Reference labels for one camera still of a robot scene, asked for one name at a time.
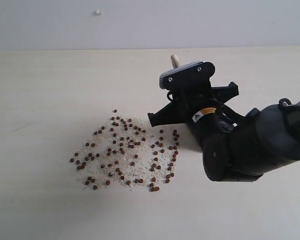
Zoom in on wooden paint brush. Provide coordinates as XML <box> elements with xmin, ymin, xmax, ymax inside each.
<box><xmin>170</xmin><ymin>54</ymin><xmax>180</xmax><ymax>69</ymax></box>

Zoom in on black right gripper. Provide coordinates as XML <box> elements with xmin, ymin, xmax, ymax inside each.
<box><xmin>147</xmin><ymin>81</ymin><xmax>240</xmax><ymax>147</ymax></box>

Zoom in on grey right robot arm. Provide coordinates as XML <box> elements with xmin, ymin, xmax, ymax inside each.
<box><xmin>148</xmin><ymin>76</ymin><xmax>300</xmax><ymax>182</ymax></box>

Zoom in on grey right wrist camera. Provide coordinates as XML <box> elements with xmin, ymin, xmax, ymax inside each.
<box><xmin>159</xmin><ymin>61</ymin><xmax>215</xmax><ymax>91</ymax></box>

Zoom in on brown beans and white crumbs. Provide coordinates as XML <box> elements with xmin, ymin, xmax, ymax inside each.
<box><xmin>68</xmin><ymin>109</ymin><xmax>180</xmax><ymax>192</ymax></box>

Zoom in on small white wall plug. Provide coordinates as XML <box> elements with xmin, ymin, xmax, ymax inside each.
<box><xmin>93</xmin><ymin>10</ymin><xmax>103</xmax><ymax>16</ymax></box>

